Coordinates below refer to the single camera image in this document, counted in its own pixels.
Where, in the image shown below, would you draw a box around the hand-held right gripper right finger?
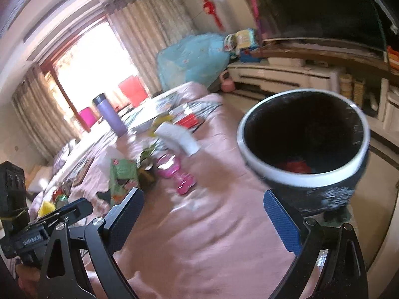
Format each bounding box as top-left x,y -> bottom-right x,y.
263,190 -> 370,299

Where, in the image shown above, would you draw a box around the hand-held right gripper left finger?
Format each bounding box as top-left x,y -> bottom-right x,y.
37,188 -> 144,299

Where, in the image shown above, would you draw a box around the purple thermos bottle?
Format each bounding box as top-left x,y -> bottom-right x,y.
92,93 -> 128,138

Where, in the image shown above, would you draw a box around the red wrapper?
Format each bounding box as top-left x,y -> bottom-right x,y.
274,160 -> 313,174

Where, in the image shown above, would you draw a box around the red chair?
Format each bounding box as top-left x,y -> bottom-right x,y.
118,75 -> 150,108

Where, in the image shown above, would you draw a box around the pink plastic bottle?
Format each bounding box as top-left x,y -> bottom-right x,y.
156,153 -> 197,195

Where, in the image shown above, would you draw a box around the pink stick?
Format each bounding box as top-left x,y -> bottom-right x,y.
244,0 -> 266,39

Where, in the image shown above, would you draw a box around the pink kettlebell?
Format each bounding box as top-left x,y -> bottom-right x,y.
219,70 -> 236,93

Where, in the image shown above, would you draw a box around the green stick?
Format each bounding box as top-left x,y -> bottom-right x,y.
372,6 -> 386,53

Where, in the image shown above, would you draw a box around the stack of picture books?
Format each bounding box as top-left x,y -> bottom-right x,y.
151,93 -> 180,114

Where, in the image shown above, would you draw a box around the yellow snack packet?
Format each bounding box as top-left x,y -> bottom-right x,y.
37,201 -> 56,216

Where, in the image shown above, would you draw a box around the dark green snack packet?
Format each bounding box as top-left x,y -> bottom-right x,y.
136,145 -> 160,190

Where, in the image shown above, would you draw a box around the beige patterned curtain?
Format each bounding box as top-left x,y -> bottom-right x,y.
11,64 -> 82,162
104,0 -> 200,98

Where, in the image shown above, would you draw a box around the pink stool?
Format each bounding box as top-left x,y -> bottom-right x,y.
78,106 -> 96,132

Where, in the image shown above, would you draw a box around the black television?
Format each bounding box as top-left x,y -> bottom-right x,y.
232,0 -> 388,52

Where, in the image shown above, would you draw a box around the red hanging knot decoration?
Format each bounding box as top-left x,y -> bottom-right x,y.
184,0 -> 225,32

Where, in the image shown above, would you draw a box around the red and white box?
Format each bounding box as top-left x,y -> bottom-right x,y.
172,105 -> 200,129

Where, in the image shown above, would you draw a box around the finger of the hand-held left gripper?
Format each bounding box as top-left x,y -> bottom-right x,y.
29,197 -> 94,234

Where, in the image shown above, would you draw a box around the person's left hand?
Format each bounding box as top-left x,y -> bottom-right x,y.
15,264 -> 42,299

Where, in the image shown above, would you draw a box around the white tissue paper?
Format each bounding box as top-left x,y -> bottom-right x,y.
155,123 -> 200,156

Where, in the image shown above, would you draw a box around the pink blanket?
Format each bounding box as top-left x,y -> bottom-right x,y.
29,81 -> 321,299

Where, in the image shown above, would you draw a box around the colourful toy cash register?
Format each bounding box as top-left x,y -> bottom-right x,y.
224,29 -> 262,65

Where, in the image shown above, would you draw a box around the white TV cabinet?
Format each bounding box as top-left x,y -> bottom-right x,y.
261,38 -> 399,77
226,59 -> 399,133

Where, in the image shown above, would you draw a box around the yellow woven jars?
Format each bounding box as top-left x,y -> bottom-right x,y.
339,73 -> 366,107

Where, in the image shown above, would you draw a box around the black bin with white rim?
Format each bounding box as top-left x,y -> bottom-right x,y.
236,89 -> 371,216

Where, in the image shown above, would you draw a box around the light blue mesh tent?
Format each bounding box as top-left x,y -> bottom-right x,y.
156,33 -> 232,93

